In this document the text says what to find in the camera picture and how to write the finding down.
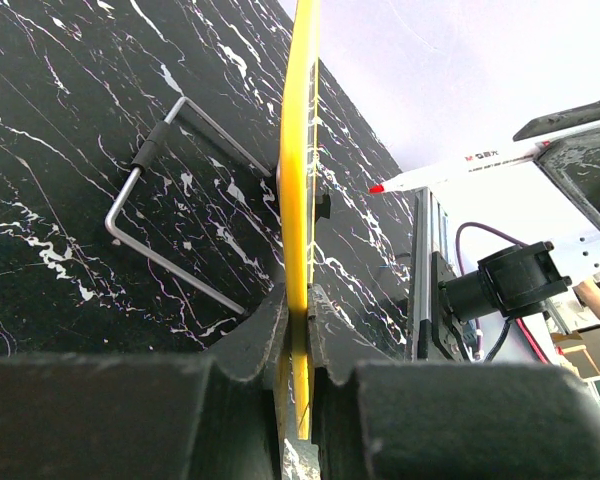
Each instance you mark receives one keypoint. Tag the white board with orange frame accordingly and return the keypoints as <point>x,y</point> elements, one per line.
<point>298,158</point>

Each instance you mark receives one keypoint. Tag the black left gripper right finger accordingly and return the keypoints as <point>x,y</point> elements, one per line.
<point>377,418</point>

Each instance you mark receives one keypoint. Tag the aluminium frame post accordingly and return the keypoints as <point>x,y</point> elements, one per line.
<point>431,234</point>

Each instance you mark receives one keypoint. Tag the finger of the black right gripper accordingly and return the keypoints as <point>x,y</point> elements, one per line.
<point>572,164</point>
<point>558,121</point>

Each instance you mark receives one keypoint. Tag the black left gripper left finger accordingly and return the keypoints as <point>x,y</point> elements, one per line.
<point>218,414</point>

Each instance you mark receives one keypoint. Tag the metal wire board stand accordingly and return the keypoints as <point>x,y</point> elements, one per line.
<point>197,204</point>

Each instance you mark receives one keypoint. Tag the black motor on mount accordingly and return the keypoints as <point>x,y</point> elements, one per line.
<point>515,282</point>

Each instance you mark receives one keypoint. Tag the white red marker pen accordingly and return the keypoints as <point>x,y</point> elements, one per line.
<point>479,162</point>

